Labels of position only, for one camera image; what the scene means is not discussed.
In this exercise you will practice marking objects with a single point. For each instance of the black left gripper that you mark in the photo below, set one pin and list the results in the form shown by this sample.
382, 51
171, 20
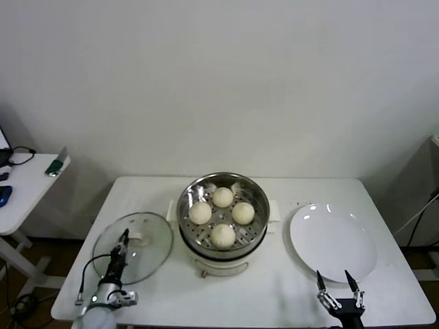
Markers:
115, 265

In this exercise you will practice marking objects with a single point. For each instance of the white steamed baozi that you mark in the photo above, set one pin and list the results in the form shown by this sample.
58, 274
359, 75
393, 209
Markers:
200, 213
223, 236
243, 213
223, 197

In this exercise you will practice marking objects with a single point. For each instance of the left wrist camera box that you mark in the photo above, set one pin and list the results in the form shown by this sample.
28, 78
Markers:
126, 297

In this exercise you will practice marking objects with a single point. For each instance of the stainless steel steamer basket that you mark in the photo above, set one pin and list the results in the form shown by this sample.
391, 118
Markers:
192, 236

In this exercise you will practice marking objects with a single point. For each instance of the blue computer mouse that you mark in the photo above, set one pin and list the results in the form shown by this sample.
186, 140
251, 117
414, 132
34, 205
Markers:
5, 195

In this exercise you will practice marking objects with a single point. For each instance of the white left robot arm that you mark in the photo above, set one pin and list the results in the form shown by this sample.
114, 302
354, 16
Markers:
97, 317

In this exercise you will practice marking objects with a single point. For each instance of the white side table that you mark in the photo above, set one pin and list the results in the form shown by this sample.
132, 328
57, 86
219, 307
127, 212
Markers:
31, 185

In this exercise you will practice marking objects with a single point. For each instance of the white metal floor frame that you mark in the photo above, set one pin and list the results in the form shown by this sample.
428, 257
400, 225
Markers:
427, 274

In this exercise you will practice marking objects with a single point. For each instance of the large white plate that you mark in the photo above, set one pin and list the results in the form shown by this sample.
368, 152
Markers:
332, 240

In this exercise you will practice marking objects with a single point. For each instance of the open laptop computer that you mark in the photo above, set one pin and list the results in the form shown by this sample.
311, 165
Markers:
2, 138

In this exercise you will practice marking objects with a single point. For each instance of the white object on cabinet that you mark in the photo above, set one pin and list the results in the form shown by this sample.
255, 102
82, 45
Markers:
435, 138

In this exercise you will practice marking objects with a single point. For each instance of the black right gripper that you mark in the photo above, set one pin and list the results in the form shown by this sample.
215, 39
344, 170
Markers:
348, 310

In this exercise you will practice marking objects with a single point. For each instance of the round glass pot lid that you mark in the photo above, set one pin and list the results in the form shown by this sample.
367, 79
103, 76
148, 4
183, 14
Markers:
151, 250

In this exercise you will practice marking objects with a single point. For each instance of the small black desk object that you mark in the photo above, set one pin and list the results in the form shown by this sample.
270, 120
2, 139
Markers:
2, 176

